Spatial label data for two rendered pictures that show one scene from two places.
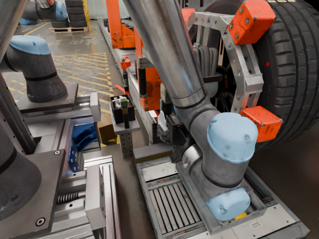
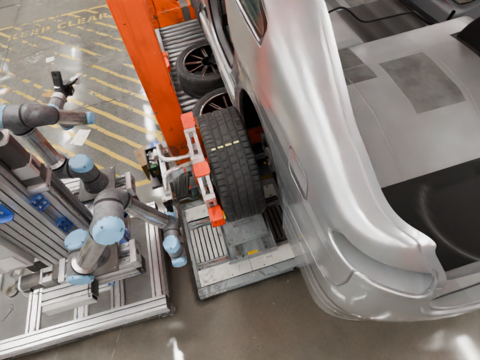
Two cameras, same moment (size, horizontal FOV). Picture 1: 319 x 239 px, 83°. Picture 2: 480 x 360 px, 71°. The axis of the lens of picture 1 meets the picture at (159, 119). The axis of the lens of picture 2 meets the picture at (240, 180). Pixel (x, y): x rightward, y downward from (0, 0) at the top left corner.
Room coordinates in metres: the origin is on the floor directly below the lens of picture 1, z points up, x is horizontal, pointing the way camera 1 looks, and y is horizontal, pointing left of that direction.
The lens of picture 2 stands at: (-0.43, -0.63, 2.44)
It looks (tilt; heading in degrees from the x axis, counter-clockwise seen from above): 54 degrees down; 11
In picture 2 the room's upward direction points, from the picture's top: 10 degrees counter-clockwise
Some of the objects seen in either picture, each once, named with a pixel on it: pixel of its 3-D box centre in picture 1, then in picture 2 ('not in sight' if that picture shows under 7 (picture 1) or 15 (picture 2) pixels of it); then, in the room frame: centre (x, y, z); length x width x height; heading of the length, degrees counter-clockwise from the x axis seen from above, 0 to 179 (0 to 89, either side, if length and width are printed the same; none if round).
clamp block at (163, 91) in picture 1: (176, 90); (171, 198); (0.52, -0.05, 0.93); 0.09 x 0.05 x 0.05; 108
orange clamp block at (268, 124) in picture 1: (257, 124); (216, 216); (0.45, -0.30, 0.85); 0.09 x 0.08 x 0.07; 18
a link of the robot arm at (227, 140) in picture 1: (221, 142); (172, 243); (0.25, -0.11, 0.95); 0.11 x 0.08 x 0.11; 16
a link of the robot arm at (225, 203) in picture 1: (218, 185); (178, 254); (0.23, -0.12, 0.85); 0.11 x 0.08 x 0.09; 18
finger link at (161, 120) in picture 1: (162, 118); not in sight; (0.47, -0.01, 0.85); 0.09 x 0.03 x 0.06; 27
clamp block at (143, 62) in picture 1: (147, 60); (161, 153); (0.84, 0.05, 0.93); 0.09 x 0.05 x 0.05; 108
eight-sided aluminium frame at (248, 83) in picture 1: (203, 84); (203, 172); (0.75, -0.19, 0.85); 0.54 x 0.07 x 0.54; 18
